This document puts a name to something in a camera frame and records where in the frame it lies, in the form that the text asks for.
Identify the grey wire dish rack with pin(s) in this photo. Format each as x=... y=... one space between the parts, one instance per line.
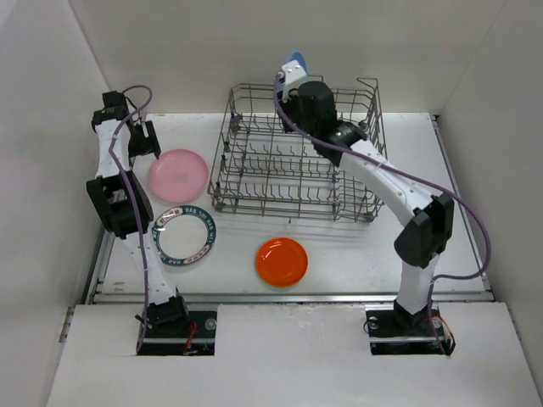
x=259 y=169

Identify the white plate teal lettered rim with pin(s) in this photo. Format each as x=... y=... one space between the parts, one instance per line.
x=184 y=235

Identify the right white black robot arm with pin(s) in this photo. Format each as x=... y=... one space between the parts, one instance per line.
x=426 y=219

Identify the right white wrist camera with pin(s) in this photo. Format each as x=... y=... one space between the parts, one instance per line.
x=294 y=75

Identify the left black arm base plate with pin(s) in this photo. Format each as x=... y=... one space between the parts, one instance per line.
x=194 y=337

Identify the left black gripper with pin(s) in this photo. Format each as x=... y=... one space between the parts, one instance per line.
x=148 y=144

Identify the small orange plate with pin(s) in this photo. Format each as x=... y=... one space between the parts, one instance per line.
x=281 y=262

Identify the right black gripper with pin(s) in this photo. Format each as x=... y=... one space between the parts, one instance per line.
x=293 y=97

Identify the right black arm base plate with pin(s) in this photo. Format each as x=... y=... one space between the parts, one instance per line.
x=393 y=334

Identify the blue plate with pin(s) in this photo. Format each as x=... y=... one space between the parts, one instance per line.
x=299 y=59

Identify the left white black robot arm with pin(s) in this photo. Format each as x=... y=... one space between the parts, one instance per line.
x=162 y=301

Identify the right aluminium rail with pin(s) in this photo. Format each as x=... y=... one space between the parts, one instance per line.
x=471 y=220

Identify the pink plate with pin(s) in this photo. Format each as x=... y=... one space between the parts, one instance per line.
x=178 y=176

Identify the front aluminium rail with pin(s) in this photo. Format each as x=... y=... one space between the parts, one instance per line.
x=291 y=298

